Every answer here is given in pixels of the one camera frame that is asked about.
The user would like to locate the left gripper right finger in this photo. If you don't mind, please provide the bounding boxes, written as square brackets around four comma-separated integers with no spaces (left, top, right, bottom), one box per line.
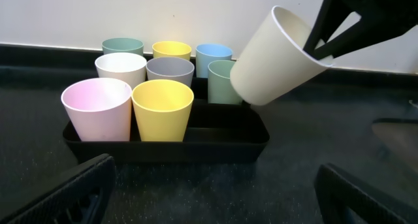
[314,163,418,224]

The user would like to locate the green cup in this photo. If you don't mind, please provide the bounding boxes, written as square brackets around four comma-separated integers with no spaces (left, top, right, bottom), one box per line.
[207,59,244,105]
[101,37,145,57]

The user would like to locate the yellow cup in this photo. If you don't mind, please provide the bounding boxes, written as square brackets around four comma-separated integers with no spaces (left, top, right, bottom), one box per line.
[131,79,195,142]
[152,40,193,61]

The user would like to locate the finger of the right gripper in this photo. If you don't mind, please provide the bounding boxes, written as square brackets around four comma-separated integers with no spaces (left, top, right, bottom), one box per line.
[302,0,355,54]
[313,20,394,61]

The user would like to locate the white cup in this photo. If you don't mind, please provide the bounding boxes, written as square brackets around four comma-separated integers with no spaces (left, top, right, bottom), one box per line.
[229,5,334,106]
[94,52,148,90]

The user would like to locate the black tray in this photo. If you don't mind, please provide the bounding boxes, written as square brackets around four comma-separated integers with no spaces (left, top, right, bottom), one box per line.
[62,76,270,164]

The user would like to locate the pink cup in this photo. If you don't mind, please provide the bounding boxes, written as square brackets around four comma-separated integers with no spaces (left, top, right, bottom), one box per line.
[60,77,133,142]

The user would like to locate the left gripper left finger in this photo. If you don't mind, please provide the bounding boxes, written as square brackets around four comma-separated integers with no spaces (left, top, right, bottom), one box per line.
[0,153,116,224]

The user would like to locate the blue cup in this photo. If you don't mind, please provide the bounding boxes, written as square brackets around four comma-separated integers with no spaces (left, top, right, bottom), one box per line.
[195,43,234,79]

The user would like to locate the grey cup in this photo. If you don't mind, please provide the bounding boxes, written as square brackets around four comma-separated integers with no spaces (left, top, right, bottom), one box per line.
[145,56,195,88]

